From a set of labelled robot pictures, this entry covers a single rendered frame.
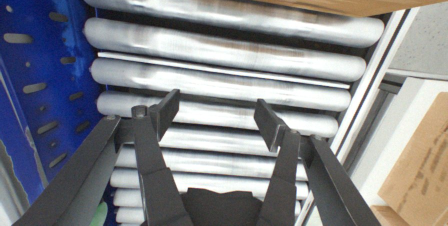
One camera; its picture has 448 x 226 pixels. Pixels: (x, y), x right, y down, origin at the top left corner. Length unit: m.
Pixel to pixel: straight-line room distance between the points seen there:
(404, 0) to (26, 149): 0.46
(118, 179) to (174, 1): 0.39
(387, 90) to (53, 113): 0.66
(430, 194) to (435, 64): 1.35
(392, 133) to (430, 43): 1.26
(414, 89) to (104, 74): 0.59
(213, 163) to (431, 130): 0.45
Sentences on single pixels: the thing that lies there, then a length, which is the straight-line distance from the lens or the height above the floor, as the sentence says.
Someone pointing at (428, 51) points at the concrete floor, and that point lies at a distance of 1.72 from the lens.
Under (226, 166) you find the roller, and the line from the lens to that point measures 0.38.
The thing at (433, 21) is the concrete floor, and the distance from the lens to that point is 1.68.
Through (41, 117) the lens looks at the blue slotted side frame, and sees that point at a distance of 0.36.
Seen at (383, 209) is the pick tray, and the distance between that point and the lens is 0.65.
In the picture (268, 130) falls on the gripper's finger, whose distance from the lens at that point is 0.16.
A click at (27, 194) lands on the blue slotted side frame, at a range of 0.34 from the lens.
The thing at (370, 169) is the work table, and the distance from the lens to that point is 0.54.
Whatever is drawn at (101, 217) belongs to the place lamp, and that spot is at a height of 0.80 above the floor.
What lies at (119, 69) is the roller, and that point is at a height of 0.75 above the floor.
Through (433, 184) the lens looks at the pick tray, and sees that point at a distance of 0.53.
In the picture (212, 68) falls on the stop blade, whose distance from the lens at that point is 0.28.
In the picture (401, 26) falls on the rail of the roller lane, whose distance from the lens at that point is 0.42.
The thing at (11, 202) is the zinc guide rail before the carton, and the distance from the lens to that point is 0.34.
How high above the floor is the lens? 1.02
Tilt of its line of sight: 69 degrees down
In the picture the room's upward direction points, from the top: 175 degrees clockwise
